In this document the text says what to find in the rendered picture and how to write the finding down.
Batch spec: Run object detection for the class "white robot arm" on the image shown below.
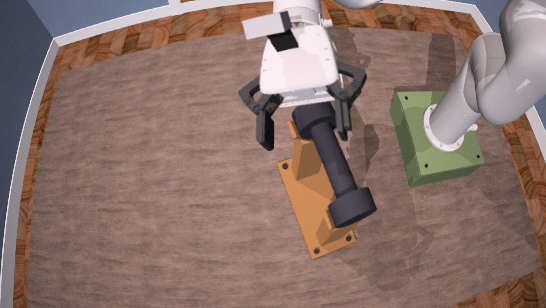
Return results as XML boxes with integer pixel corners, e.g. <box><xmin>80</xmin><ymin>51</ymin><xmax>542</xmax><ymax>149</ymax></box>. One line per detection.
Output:
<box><xmin>242</xmin><ymin>0</ymin><xmax>546</xmax><ymax>152</ymax></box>

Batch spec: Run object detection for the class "dark grey dumbbell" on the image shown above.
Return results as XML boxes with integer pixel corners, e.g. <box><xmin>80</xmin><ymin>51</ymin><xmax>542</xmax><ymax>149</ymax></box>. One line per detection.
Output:
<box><xmin>292</xmin><ymin>101</ymin><xmax>377</xmax><ymax>229</ymax></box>

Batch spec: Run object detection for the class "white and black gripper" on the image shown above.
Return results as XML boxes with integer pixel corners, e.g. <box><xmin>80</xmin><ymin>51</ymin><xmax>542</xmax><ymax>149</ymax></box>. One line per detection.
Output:
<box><xmin>238</xmin><ymin>19</ymin><xmax>367</xmax><ymax>151</ymax></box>

